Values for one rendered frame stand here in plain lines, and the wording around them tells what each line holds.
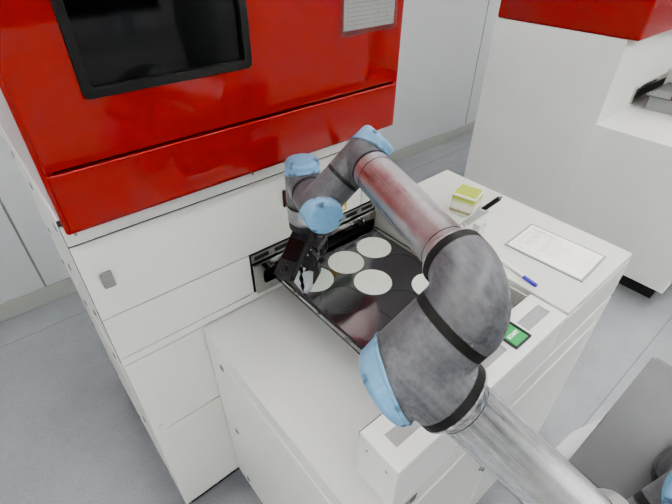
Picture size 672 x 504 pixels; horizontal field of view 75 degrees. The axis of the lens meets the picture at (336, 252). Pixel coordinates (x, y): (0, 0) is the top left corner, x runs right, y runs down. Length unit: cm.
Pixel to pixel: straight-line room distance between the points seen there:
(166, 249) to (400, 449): 62
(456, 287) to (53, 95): 64
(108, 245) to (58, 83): 33
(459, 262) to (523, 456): 26
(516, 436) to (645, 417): 39
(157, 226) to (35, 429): 144
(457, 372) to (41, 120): 69
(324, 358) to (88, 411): 135
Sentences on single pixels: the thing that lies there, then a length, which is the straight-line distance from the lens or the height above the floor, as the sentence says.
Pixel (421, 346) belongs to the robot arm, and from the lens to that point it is 55.
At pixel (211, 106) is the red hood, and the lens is 89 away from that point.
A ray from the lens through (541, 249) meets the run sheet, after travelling 129.
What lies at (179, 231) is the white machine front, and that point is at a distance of 102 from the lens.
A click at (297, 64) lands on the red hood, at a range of 97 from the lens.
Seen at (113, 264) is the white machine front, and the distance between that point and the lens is 100.
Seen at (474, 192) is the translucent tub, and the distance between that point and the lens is 135.
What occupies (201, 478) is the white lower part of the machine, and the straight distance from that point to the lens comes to 171.
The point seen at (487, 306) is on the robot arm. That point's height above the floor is 131.
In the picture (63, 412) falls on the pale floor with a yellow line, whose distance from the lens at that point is 228.
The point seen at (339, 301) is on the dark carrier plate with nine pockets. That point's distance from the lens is 111.
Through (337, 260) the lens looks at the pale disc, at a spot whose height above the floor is 90.
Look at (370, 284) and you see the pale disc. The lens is 116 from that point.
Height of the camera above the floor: 167
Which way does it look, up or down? 38 degrees down
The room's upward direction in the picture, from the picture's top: 1 degrees clockwise
